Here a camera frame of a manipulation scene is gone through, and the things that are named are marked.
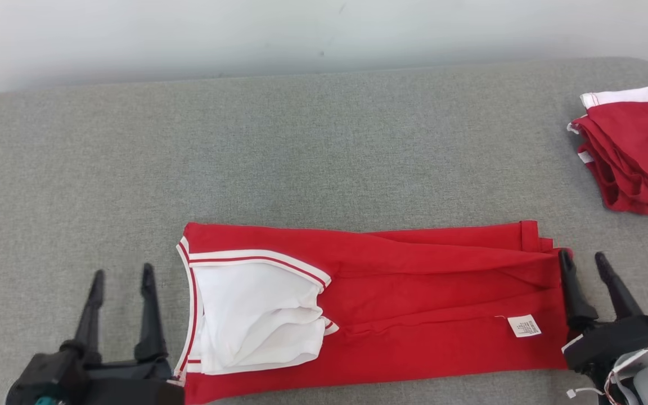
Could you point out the folded red white garment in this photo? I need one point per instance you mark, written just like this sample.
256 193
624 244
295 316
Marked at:
639 152

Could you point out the red and white jersey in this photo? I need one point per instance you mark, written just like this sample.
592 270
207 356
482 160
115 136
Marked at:
414 281

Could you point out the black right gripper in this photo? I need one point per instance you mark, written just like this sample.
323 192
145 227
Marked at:
622 337

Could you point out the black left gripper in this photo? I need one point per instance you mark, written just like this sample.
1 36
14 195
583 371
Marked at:
88 382

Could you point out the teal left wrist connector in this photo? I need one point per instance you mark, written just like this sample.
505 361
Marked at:
44 401

